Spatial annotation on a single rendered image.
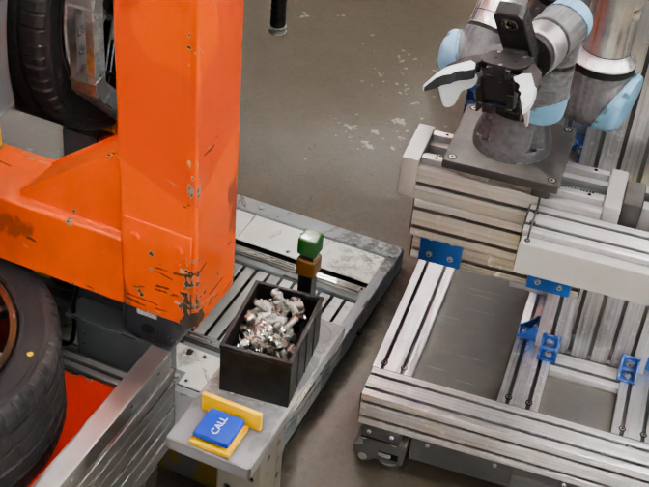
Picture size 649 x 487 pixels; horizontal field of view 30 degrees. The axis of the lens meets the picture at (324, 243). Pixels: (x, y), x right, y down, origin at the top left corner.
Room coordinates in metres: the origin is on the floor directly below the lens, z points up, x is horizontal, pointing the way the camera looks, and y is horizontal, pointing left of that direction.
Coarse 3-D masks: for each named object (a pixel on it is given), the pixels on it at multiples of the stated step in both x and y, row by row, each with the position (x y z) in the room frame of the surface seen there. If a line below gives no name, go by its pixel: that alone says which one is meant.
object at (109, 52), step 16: (64, 0) 2.20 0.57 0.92; (112, 0) 2.48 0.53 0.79; (64, 16) 2.20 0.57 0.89; (112, 16) 2.40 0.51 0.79; (64, 32) 2.19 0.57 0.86; (112, 32) 2.40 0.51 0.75; (64, 48) 2.19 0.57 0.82; (112, 48) 2.40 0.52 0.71; (112, 64) 2.49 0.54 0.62; (112, 80) 2.42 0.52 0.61
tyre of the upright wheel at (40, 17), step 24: (24, 0) 2.15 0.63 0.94; (48, 0) 2.15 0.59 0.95; (24, 24) 2.13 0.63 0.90; (48, 24) 2.15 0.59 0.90; (24, 48) 2.13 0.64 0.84; (48, 48) 2.14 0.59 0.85; (24, 72) 2.15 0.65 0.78; (48, 72) 2.14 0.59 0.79; (24, 96) 2.18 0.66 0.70; (48, 96) 2.15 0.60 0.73; (72, 96) 2.21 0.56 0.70; (48, 120) 2.25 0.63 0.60; (72, 120) 2.21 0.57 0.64; (96, 120) 2.29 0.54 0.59
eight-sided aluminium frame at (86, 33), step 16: (80, 0) 2.15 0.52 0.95; (96, 0) 2.15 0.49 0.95; (80, 16) 2.18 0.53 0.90; (96, 16) 2.17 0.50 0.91; (80, 32) 2.18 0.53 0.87; (96, 32) 2.15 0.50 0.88; (80, 48) 2.19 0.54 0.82; (96, 48) 2.15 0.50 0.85; (80, 64) 2.17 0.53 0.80; (96, 64) 2.15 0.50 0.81; (80, 80) 2.16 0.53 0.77; (96, 80) 2.15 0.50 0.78; (96, 96) 2.14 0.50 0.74; (112, 96) 2.20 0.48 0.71; (112, 112) 2.28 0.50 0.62
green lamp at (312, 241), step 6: (306, 228) 1.87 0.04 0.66; (306, 234) 1.85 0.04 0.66; (312, 234) 1.85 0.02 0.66; (318, 234) 1.85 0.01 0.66; (300, 240) 1.83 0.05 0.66; (306, 240) 1.83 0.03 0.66; (312, 240) 1.83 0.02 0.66; (318, 240) 1.83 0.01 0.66; (300, 246) 1.83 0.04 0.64; (306, 246) 1.83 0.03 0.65; (312, 246) 1.82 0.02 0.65; (318, 246) 1.83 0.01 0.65; (300, 252) 1.83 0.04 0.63; (306, 252) 1.83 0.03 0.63; (312, 252) 1.82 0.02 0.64; (318, 252) 1.83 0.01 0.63; (312, 258) 1.82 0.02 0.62
